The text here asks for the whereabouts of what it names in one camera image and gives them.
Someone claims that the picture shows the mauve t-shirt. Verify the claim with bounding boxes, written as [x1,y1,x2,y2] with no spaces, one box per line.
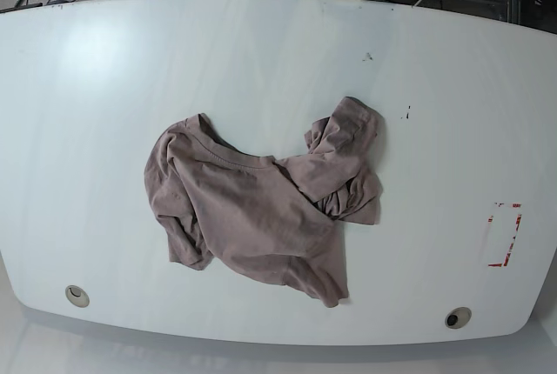
[144,97,381,308]

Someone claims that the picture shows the red tape rectangle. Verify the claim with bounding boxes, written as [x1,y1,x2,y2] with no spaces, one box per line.
[482,203,522,268]

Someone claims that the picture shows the left table grommet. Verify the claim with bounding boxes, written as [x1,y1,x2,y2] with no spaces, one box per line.
[65,285,90,308]

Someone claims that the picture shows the table grommet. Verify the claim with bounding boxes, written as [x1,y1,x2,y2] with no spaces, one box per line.
[65,285,90,308]
[445,307,472,330]

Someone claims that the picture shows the right table grommet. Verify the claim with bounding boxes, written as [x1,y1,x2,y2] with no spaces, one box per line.
[445,307,472,330]

